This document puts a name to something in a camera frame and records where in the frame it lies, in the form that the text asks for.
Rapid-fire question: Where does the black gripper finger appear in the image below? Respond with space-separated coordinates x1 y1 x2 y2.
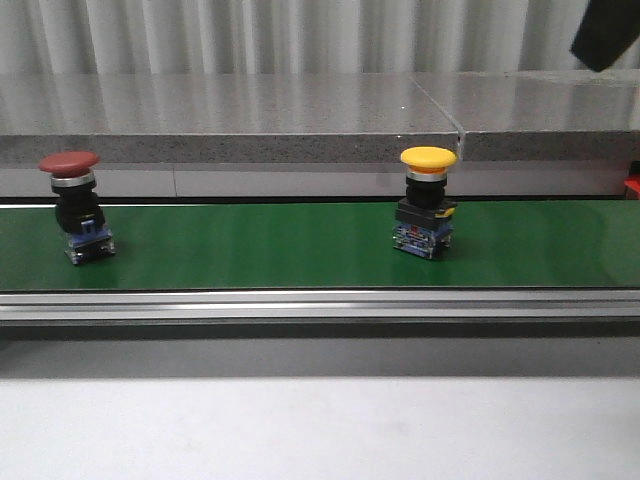
570 0 639 72

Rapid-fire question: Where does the yellow mushroom push button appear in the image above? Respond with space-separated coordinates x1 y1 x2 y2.
393 146 457 259

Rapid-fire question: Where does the red mushroom push button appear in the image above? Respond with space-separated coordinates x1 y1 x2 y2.
39 151 116 265

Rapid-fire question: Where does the grey stone counter slab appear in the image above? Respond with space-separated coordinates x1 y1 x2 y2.
1 70 639 165

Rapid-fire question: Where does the red plastic object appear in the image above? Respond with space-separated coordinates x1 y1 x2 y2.
624 160 640 200

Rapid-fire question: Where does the green conveyor belt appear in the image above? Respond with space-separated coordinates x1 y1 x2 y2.
1 200 639 291

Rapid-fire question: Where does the white pleated curtain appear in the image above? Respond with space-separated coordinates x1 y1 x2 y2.
0 0 640 76

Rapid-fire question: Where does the aluminium conveyor side rail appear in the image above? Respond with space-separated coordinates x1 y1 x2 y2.
1 288 639 340

